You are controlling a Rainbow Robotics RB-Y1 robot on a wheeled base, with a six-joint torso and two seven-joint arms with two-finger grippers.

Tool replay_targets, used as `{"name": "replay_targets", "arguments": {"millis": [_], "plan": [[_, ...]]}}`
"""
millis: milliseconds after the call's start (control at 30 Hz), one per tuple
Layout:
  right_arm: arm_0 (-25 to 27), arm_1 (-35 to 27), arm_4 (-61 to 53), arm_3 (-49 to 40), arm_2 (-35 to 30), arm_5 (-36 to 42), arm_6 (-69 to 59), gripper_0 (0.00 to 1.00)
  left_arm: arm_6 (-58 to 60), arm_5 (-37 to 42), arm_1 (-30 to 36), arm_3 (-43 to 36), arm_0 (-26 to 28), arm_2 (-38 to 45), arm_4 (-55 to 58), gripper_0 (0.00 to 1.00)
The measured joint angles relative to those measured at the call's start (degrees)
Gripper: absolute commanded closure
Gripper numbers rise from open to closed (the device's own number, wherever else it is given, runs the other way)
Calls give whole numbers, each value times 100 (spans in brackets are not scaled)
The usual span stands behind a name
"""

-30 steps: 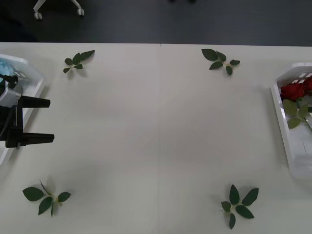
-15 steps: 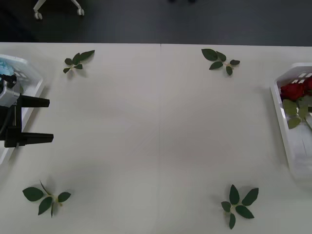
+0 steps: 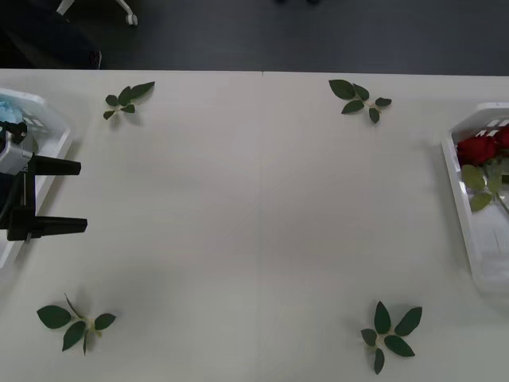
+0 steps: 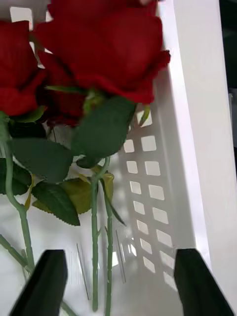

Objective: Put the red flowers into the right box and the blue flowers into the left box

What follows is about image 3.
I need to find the pale grey left wrist camera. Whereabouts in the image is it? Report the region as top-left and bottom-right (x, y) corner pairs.
(0, 133), (35, 176)

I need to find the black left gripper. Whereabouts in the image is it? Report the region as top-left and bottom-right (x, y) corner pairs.
(7, 153), (88, 242)

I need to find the white chair base with casters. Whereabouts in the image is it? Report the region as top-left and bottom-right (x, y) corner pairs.
(55, 0), (139, 27)

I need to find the pale blue artificial flower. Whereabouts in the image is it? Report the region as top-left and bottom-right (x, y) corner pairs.
(0, 99), (23, 124)

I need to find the shallow white box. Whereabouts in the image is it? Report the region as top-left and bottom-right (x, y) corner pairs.
(0, 87), (75, 268)
(440, 102), (509, 307)

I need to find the black left wrist camera cable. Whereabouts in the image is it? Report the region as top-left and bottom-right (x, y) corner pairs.
(0, 120), (29, 230)

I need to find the green leaf twig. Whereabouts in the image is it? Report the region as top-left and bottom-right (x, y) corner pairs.
(103, 81), (156, 120)
(37, 293), (117, 357)
(328, 79), (393, 124)
(360, 301), (423, 375)

